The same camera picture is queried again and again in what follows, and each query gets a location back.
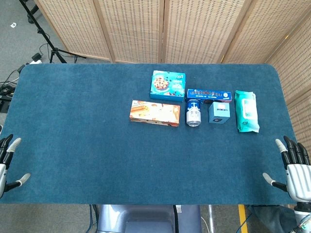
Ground orange wafer roll box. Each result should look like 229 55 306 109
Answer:
129 100 181 128

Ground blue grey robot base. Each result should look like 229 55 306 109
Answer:
96 204 202 233

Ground black cable on robot base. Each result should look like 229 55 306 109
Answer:
173 205 180 233

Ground small light blue box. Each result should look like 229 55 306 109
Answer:
208 101 231 124

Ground grey metal table leg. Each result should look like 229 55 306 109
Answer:
208 205 216 233

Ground black tripod stand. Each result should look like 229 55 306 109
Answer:
18 0 87 64

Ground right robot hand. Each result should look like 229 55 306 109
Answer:
262 135 311 202

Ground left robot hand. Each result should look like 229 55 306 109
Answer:
0 134 31 198

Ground woven wooden folding screen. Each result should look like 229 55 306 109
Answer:
34 0 311 156

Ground green wet wipes pack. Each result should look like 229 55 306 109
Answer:
234 90 260 133

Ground white power strip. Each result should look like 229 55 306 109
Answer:
29 52 43 65

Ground blue and white drink can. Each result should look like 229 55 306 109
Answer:
186 99 202 128

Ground black floor cables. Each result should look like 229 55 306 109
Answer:
0 64 26 112

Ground teal cookie box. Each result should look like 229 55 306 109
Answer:
149 70 187 102

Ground blue felt table cover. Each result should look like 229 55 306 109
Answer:
0 63 311 206

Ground long dark blue cookie box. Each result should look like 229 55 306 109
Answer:
185 88 233 106

